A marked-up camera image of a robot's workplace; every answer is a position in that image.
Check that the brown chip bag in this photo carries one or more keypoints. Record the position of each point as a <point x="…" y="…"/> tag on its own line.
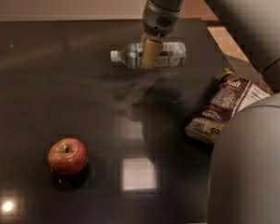
<point x="233" y="95"/>

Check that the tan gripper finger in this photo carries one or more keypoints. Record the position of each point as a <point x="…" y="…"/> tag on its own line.
<point x="151" y="47"/>

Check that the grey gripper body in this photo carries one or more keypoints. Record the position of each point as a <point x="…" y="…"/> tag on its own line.
<point x="156" y="21"/>

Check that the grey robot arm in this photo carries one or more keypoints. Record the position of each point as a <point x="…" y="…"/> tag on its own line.
<point x="244" y="179"/>

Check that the red apple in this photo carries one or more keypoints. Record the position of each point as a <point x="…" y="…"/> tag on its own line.
<point x="67" y="157"/>

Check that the clear plastic water bottle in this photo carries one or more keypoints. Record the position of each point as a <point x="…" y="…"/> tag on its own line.
<point x="172" y="55"/>

